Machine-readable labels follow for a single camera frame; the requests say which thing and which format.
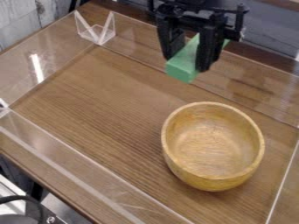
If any clear acrylic corner bracket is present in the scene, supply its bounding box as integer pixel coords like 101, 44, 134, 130
73, 11, 116, 46

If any brown wooden bowl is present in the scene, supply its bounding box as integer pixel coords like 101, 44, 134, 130
162, 101, 266, 192

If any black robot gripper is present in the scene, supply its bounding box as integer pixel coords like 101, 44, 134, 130
147, 0, 248, 72

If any black metal base plate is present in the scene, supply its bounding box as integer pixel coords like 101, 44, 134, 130
35, 192, 93, 224

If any clear acrylic tray wall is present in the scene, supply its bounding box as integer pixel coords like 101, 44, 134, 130
0, 99, 194, 224

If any black cable on floor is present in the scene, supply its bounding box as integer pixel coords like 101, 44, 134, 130
0, 195, 44, 224

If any green rectangular block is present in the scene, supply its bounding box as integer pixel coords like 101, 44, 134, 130
164, 32, 231, 84

